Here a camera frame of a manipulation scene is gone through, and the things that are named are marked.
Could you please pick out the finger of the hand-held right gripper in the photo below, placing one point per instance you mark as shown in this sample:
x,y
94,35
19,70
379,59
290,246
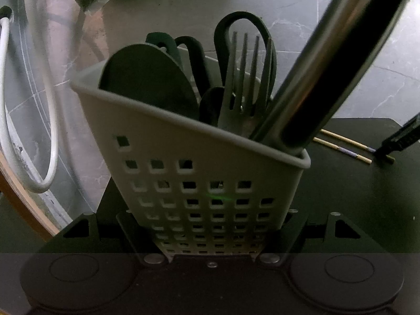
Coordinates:
x,y
400,139

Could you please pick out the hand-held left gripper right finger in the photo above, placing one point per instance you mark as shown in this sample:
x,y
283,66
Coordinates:
x,y
288,236

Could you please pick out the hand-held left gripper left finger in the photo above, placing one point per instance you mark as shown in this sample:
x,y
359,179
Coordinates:
x,y
131,233

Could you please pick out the white perforated utensil basket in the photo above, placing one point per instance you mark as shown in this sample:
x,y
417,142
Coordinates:
x,y
213,170

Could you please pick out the metal fork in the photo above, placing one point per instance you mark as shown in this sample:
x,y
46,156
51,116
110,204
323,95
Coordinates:
x,y
229,105

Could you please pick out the small metal spoon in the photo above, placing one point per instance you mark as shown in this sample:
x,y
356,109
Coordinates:
x,y
210,105

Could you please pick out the large metal spoon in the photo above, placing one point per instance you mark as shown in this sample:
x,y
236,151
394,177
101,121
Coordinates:
x,y
144,78

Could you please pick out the dark green scissors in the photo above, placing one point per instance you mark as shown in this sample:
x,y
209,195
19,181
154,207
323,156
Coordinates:
x,y
223,32

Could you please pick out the dark green cabinet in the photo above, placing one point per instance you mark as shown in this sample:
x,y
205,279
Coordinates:
x,y
13,236

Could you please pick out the wooden door frame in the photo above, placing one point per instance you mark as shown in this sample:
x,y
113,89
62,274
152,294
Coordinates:
x,y
26,210

